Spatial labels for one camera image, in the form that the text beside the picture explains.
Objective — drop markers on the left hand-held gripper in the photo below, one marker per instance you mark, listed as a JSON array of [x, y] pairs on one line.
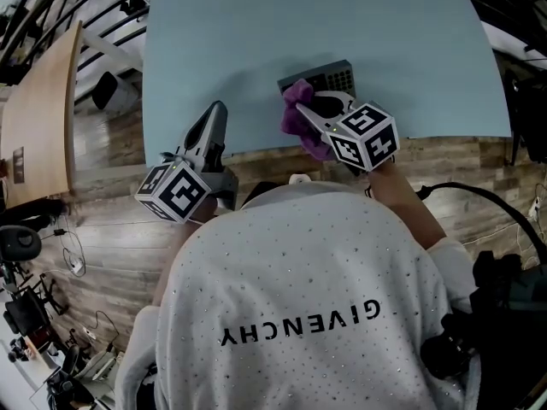
[[179, 190]]

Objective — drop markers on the black keypad access-control device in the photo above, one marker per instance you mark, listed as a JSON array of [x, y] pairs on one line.
[[339, 77]]

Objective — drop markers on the person's white shoe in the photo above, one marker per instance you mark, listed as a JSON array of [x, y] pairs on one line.
[[299, 179]]

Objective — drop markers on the white power strip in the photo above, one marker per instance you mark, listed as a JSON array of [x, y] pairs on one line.
[[88, 335], [535, 208], [77, 267]]

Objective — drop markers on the grey trash bin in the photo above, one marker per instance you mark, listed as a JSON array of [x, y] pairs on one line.
[[115, 96]]

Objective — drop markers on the black office chair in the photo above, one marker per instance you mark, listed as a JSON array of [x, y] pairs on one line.
[[530, 113]]

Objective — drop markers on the dark sheet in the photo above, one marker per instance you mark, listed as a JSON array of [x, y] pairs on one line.
[[19, 165]]

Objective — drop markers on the person's black trousers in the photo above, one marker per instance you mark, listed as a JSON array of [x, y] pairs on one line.
[[256, 192]]

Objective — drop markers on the light blue table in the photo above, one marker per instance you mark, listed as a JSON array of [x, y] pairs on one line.
[[239, 49]]

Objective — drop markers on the black metal stand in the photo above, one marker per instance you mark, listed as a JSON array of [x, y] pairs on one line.
[[27, 310]]

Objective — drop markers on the purple cloth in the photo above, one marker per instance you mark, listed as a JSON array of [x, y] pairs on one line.
[[295, 122]]

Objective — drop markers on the black backpack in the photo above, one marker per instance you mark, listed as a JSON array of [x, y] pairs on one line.
[[504, 314]]

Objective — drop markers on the light wooden table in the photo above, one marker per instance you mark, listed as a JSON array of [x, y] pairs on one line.
[[38, 113]]

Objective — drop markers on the person's left forearm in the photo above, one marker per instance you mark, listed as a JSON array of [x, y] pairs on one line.
[[204, 208]]

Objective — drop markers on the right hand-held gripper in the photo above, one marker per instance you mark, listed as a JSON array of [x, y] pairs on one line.
[[363, 137]]

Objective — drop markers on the person's right forearm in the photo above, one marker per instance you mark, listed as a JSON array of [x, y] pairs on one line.
[[401, 203]]

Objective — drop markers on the grey office chair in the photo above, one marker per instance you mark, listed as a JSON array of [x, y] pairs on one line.
[[19, 241]]

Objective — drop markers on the person's white studded shirt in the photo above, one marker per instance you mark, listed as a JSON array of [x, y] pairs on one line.
[[299, 271]]

